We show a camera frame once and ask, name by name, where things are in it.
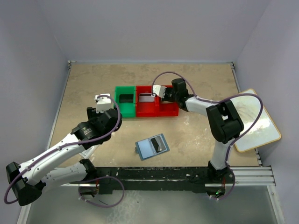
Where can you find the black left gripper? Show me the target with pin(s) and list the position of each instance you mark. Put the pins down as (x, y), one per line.
(92, 115)

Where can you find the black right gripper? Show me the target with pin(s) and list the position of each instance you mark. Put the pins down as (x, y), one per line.
(165, 98)

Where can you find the blue leather card holder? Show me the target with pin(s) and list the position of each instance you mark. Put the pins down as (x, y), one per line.
(145, 149)

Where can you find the black card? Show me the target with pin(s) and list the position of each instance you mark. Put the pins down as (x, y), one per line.
(126, 98)
(158, 144)

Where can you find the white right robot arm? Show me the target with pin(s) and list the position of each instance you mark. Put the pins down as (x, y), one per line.
(224, 120)

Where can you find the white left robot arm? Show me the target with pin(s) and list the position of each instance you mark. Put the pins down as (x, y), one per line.
(28, 180)

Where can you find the black card in bin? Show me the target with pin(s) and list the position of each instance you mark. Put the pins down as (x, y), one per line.
(126, 98)

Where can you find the white plastic card packet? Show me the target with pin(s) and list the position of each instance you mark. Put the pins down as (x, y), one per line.
(87, 153)

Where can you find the silver card in bin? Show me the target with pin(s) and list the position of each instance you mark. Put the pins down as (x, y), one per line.
(145, 98)

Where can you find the red bin right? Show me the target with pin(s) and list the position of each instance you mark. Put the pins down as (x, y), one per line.
(167, 109)

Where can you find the red bin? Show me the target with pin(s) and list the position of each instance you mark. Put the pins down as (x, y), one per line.
(167, 109)
(145, 109)

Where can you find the green bin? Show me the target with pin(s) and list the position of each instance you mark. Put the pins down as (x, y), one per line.
(127, 109)

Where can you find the red bin middle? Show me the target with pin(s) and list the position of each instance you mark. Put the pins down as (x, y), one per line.
(145, 109)

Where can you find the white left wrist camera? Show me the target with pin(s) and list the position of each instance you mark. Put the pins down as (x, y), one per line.
(103, 102)

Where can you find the aluminium frame rail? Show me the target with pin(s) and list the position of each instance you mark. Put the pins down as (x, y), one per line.
(242, 176)

